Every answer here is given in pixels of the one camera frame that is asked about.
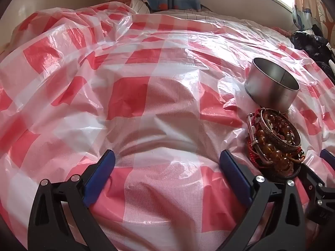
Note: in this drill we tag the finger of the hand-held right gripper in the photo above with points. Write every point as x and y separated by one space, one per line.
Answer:
328 158
311 179

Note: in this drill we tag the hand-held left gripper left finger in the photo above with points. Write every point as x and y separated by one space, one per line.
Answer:
100 174

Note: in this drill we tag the tree print curtain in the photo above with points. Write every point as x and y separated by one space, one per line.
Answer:
314 2

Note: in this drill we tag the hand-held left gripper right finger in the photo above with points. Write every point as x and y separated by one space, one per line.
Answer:
235 174

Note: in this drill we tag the round metal tin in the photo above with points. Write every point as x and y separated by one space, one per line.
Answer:
269 94

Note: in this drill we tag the red white checked plastic sheet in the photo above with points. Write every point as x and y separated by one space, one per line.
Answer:
130 96

